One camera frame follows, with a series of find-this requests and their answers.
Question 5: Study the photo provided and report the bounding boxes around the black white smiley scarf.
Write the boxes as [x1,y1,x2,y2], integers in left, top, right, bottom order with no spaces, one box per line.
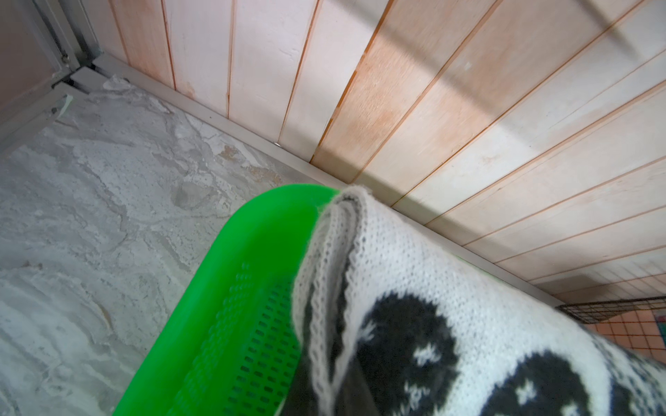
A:
[279,187,665,415]

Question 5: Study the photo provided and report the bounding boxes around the black wire grid organizer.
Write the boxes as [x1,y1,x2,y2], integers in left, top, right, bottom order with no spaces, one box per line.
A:
[555,295,666,365]

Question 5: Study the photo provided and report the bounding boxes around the green plastic basket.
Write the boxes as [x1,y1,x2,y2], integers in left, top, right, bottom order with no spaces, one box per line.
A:
[116,184,336,415]

